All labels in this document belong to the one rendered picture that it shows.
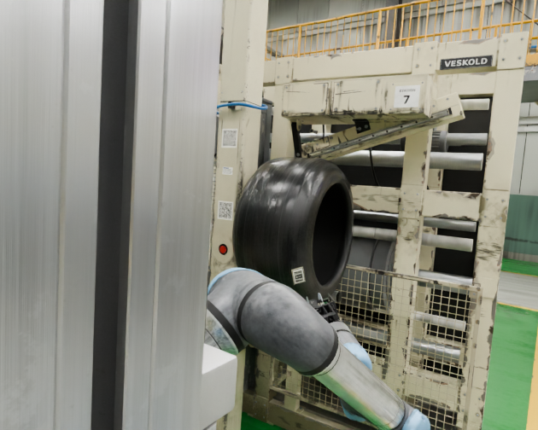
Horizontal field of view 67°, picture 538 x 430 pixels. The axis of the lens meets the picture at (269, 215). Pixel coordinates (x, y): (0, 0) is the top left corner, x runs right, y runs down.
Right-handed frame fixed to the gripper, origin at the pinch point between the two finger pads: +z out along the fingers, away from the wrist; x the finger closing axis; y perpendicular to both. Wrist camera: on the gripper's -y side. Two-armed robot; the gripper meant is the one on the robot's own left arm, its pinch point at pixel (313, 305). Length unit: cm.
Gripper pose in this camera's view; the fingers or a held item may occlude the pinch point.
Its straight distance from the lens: 124.8
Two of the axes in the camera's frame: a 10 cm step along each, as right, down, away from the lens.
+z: -1.7, -2.3, 9.6
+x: -9.5, 2.9, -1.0
